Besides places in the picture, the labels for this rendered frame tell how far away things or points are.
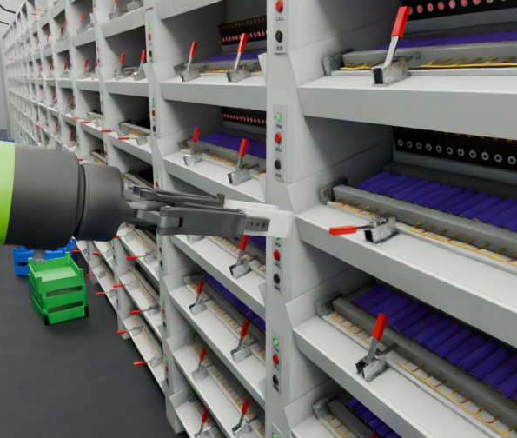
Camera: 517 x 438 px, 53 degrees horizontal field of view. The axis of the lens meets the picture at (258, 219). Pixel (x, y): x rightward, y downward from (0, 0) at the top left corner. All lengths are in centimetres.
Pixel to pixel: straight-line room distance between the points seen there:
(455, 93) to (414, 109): 6
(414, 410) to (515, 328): 22
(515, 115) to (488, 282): 17
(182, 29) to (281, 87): 67
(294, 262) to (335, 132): 22
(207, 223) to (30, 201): 16
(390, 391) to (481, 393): 12
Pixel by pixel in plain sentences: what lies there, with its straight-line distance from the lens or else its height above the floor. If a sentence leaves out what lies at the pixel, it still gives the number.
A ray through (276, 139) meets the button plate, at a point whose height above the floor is 101.
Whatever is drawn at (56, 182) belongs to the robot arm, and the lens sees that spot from 48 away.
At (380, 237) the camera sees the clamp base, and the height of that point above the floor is 90.
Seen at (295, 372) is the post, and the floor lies 60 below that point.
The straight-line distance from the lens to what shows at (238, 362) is 119.
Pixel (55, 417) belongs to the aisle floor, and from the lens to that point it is 199.
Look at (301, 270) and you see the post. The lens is 87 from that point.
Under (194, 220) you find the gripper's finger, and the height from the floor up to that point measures 97.
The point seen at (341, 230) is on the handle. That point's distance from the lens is 65.
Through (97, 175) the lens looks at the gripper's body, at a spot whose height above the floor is 102.
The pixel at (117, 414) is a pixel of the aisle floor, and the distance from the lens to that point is 194.
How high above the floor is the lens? 110
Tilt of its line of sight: 15 degrees down
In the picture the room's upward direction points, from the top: straight up
